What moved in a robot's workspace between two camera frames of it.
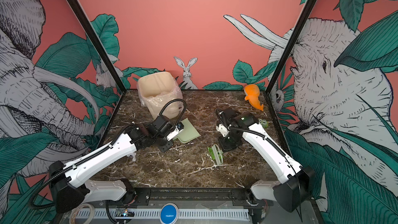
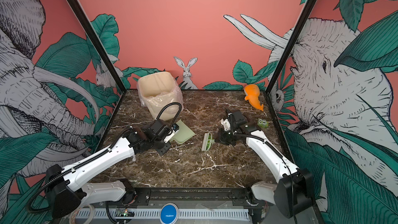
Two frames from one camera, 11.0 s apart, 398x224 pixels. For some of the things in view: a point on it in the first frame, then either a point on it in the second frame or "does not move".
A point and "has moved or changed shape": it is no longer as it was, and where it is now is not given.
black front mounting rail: x=221 y=196 does not move
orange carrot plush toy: x=253 y=92 does not move
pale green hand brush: x=218 y=154 to x=207 y=141
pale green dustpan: x=188 y=133 has moved or changed shape
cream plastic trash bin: x=155 y=89 does not move
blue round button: x=169 y=214 does not move
